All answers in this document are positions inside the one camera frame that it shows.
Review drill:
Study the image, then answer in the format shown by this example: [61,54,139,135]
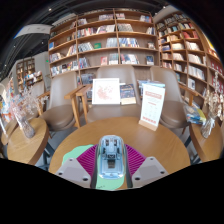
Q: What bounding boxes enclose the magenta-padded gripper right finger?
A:
[124,143,169,190]

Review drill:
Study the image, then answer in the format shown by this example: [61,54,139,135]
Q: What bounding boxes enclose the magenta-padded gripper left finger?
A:
[54,143,99,190]

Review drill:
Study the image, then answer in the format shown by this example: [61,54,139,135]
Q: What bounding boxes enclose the transparent computer mouse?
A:
[95,134,128,180]

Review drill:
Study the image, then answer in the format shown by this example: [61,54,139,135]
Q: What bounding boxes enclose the green blob-shaped mouse pad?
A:
[61,143,126,192]

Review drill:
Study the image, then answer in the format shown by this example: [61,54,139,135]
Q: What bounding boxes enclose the white sign on wooden base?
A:
[138,82,166,132]

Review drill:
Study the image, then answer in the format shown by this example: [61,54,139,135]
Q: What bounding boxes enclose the round wooden side table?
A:
[6,116,51,167]
[189,120,224,164]

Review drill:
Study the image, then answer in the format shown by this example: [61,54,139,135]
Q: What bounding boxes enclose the brown padded chair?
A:
[41,70,81,132]
[149,65,191,130]
[64,64,144,128]

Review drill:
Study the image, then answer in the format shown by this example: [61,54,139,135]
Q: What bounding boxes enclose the dark cover book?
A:
[119,83,137,106]

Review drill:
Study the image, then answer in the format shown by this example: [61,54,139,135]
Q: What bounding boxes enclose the white framed picture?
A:
[91,77,121,106]

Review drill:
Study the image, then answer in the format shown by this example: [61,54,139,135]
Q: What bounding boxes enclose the colourful book stack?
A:
[183,104,208,126]

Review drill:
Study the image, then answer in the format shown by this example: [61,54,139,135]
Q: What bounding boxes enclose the light blue book stack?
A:
[137,79,166,89]

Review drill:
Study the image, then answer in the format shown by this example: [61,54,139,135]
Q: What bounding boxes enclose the small distant bookshelf unit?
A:
[15,57,44,91]

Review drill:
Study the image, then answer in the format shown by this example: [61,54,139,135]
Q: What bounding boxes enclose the tall wooden bookshelf unit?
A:
[154,11,224,111]

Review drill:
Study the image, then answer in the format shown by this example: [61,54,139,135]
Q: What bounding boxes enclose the wide wooden bookshelf unit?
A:
[47,8,158,79]

